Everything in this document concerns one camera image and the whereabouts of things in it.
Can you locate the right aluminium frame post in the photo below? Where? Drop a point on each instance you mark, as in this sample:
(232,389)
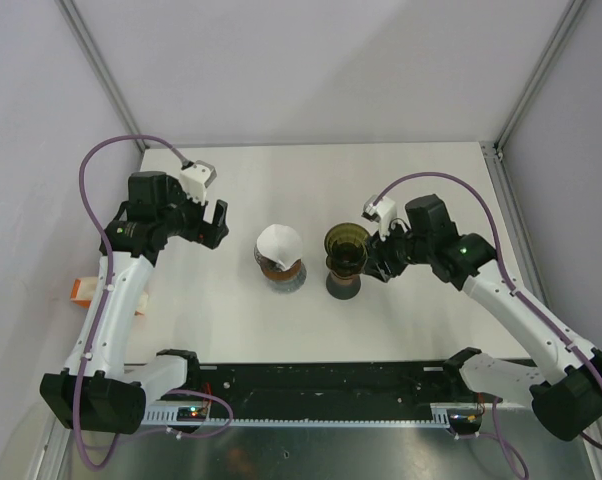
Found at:
(554,47)

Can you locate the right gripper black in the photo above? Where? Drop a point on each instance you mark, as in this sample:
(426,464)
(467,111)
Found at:
(378,271)

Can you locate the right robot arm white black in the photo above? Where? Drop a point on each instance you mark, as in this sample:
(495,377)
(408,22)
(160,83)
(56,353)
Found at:
(563,387)

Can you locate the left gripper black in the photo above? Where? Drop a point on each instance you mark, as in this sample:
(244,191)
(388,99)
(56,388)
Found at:
(203,231)

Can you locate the olive green dripper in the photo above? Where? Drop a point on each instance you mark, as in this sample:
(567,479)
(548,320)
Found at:
(345,247)

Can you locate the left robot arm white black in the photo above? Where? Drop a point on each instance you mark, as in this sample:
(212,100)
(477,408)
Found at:
(93,390)

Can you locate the left aluminium frame post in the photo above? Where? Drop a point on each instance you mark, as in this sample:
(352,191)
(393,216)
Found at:
(92,53)

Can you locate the white paper coffee filter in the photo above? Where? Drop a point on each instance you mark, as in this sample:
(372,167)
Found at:
(280,244)

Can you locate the orange white box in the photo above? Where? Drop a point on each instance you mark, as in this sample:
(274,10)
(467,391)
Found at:
(84,288)

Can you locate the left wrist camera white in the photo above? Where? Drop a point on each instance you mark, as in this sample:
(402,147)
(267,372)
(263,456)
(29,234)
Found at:
(195,180)

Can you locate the aluminium frame post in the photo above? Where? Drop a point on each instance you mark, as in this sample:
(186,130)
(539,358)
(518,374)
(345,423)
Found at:
(554,47)
(92,53)

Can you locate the red black coffee dripper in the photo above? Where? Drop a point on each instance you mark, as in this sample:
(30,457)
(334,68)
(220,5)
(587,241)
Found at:
(343,284)

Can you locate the clear glass dripper cone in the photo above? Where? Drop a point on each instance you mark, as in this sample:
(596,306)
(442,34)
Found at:
(265,262)

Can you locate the clear glass carafe server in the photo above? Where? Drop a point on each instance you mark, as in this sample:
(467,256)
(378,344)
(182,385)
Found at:
(291,284)

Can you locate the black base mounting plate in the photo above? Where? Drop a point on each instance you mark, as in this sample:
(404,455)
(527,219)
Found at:
(350,392)

